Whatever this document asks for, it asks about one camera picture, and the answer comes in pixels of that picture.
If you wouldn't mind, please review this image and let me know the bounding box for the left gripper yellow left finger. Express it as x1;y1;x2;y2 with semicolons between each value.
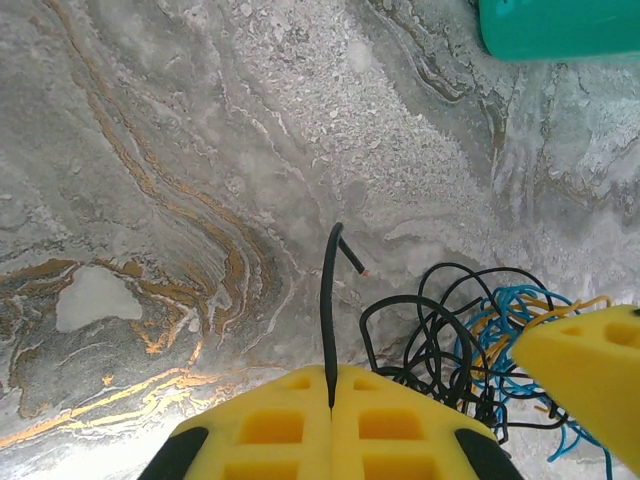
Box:
144;363;335;480

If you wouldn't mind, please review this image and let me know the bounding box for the black cable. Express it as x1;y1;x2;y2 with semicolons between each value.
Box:
358;262;557;446
322;221;372;407

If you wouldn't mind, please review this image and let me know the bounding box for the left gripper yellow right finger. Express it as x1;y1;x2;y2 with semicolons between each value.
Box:
329;363;524;480

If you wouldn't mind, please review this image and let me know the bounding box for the yellow cable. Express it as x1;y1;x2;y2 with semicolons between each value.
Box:
467;294;614;416

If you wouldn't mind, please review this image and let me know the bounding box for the teal plastic basket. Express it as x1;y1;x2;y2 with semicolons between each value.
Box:
477;0;640;64

